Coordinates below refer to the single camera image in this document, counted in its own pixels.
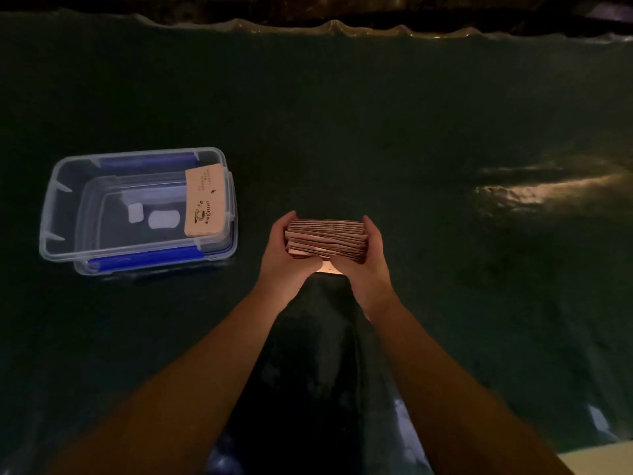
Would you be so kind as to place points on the person's right hand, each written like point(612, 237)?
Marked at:
point(368, 279)

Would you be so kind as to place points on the person's left hand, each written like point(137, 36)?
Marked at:
point(283, 267)

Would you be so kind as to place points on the person's right thumb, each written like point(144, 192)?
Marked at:
point(373, 234)

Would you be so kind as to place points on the person's left thumb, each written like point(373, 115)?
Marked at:
point(284, 230)

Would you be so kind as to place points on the stack of brown paper sleeves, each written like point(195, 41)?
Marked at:
point(327, 239)

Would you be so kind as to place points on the person's right forearm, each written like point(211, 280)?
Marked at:
point(455, 395)

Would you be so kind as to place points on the person's left forearm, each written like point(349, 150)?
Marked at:
point(188, 385)

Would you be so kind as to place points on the brown printed paper sleeve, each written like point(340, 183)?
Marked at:
point(206, 202)

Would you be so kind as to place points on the dark green table cover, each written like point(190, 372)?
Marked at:
point(376, 118)

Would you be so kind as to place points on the clear lid with blue latches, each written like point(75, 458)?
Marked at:
point(158, 257)

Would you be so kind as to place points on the clear plastic storage container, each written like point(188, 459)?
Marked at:
point(133, 207)

